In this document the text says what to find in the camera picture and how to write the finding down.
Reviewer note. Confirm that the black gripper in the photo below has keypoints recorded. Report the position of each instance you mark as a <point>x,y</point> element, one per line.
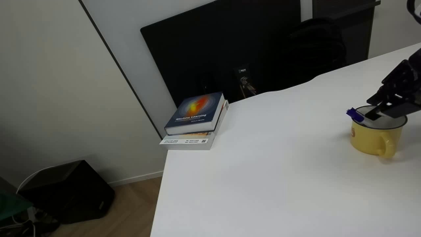
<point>406,76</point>

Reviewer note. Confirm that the white marker with blue cap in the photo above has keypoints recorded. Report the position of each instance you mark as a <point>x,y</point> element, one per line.
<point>357,114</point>

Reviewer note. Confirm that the yellow enamel mug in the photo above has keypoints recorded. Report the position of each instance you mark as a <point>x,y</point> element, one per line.
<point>373,138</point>

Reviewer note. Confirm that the black cabinet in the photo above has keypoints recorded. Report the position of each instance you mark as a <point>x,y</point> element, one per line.
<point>351,30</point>

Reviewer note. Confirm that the black office chair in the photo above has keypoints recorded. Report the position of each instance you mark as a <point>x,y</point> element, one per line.
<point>314,50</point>

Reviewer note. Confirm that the large black monitor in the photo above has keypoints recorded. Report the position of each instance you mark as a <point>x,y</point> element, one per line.
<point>211,47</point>

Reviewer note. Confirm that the blue book with orange cover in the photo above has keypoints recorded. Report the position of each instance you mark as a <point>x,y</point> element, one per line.
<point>198,112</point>

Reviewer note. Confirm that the stack of books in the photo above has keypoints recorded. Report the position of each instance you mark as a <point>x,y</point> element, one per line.
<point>193,139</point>

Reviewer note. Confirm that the black box on floor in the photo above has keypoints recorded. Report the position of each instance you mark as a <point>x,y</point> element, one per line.
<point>70,191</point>

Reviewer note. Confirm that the green cloth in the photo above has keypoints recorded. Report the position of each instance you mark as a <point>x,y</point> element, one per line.
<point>11,205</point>

